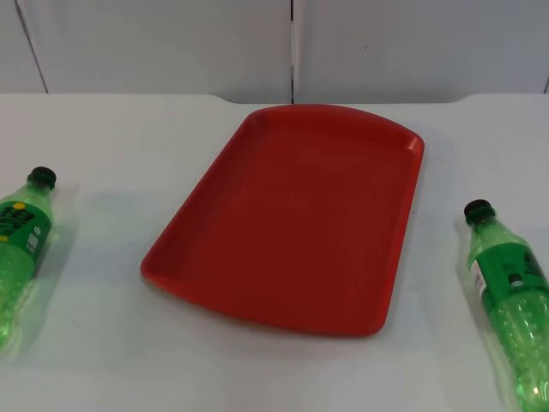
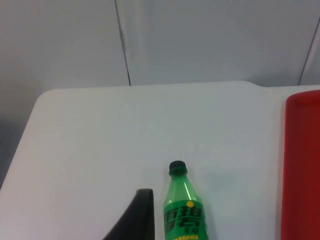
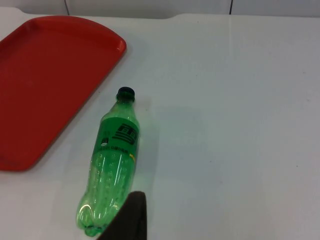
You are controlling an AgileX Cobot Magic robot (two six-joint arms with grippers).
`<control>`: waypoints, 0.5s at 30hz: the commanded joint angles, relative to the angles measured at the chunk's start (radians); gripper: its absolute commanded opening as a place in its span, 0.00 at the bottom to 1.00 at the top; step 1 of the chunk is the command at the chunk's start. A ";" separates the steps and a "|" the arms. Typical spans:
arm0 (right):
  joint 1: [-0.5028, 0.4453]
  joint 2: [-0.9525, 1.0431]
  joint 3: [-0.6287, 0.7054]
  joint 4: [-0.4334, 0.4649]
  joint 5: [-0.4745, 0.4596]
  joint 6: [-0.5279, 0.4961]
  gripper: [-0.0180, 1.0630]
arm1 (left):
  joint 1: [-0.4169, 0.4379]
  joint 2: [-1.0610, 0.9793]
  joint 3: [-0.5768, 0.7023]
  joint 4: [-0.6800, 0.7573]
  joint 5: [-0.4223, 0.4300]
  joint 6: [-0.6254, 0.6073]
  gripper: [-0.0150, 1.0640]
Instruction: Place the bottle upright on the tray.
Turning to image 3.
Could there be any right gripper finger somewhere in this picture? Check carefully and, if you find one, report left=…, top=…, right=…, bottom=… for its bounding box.
left=96, top=191, right=148, bottom=240

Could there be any green plastic bottle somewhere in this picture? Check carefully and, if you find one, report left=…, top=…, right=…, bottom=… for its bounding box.
left=75, top=86, right=141, bottom=237

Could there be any red plastic tray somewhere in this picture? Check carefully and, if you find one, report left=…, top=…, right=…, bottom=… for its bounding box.
left=0, top=15, right=127, bottom=172

